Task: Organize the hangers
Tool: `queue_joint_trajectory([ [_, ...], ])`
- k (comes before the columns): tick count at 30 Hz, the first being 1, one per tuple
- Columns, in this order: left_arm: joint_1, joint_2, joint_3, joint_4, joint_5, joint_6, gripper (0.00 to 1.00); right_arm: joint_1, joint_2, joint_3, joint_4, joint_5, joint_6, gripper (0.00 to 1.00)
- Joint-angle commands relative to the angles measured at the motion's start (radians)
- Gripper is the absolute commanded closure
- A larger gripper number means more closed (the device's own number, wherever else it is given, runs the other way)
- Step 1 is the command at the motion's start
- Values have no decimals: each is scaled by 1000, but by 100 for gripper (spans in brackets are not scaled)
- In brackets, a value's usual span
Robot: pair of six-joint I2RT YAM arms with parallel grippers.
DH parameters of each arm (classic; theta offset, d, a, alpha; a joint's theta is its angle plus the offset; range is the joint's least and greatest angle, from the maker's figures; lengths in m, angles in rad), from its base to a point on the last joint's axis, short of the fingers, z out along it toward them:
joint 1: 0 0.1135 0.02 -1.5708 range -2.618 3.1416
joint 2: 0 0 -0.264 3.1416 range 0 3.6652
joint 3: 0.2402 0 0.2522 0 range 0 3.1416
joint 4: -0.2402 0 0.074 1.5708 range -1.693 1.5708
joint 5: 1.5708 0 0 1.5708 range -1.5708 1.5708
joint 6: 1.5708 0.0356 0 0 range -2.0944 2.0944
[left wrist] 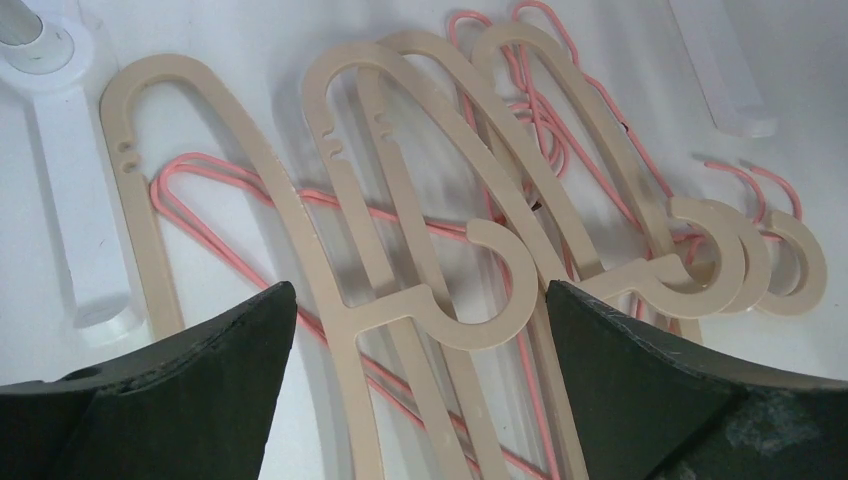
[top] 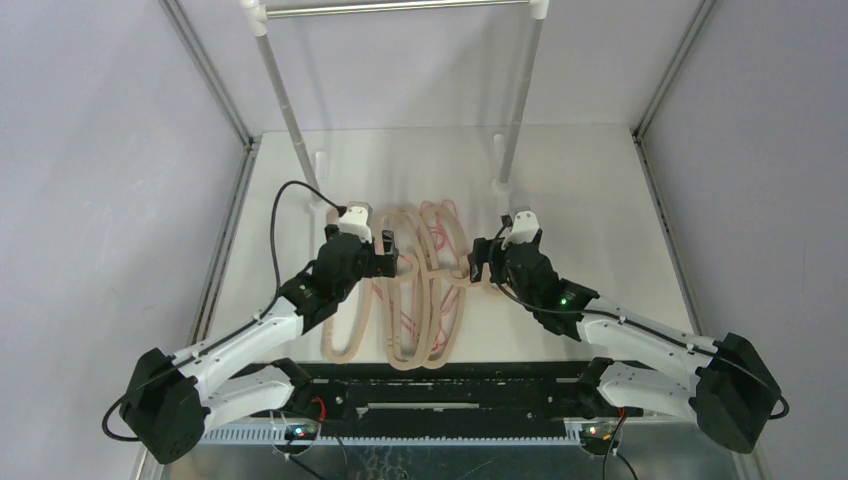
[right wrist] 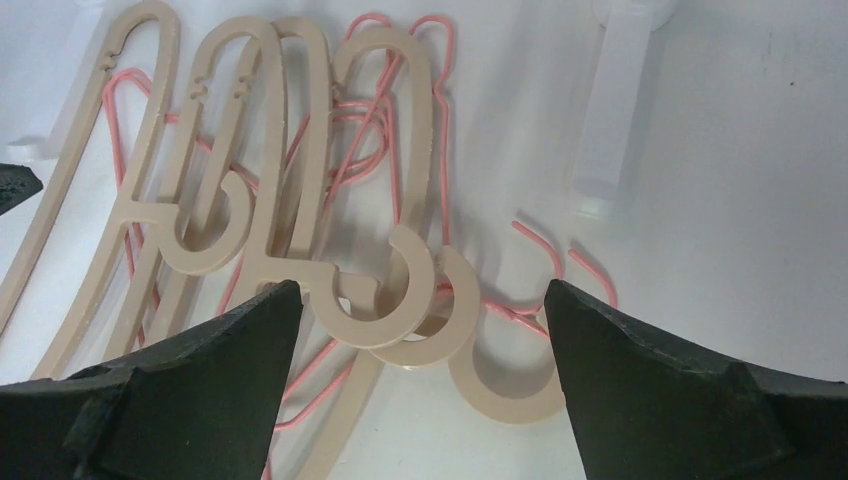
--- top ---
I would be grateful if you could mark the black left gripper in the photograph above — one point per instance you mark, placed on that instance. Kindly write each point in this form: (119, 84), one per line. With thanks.
(374, 266)

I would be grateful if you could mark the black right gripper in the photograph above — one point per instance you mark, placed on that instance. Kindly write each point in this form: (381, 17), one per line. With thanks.
(482, 259)

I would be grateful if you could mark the beige plastic hanger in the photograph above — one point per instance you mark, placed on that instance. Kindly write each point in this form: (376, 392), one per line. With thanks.
(448, 271)
(343, 334)
(406, 223)

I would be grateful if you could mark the pink wire hanger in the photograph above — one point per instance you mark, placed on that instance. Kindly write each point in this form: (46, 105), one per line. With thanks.
(445, 231)
(446, 318)
(401, 311)

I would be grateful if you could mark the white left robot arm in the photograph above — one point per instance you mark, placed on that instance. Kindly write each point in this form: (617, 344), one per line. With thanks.
(172, 400)

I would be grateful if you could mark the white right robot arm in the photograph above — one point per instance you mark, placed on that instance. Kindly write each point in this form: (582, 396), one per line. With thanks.
(722, 386)

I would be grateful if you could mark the left circuit board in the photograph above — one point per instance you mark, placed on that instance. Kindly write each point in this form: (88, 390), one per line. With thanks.
(301, 433)

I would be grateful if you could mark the circuit board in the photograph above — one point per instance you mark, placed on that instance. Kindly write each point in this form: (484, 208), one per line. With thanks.
(594, 434)
(301, 433)

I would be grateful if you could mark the right circuit board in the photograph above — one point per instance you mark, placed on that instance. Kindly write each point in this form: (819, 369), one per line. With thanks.
(594, 434)

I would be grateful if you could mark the metal clothes rack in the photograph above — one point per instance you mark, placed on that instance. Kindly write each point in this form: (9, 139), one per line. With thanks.
(259, 15)

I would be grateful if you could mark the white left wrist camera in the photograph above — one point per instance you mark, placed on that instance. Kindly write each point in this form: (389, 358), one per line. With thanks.
(355, 221)

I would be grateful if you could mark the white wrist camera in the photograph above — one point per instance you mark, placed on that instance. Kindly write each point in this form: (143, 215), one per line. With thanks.
(355, 221)
(524, 229)

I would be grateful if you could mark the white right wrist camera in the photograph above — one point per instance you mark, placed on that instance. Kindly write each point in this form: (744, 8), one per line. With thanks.
(524, 229)

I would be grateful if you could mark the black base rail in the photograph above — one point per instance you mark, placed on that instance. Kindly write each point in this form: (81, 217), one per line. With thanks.
(461, 401)

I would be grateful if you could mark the left aluminium frame post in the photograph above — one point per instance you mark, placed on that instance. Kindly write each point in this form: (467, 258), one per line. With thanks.
(179, 19)

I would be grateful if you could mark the aluminium frame post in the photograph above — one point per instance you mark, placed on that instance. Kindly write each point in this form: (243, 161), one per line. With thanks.
(671, 73)
(179, 19)

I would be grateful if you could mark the right aluminium frame post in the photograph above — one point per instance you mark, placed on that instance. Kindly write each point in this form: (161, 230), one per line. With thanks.
(671, 73)

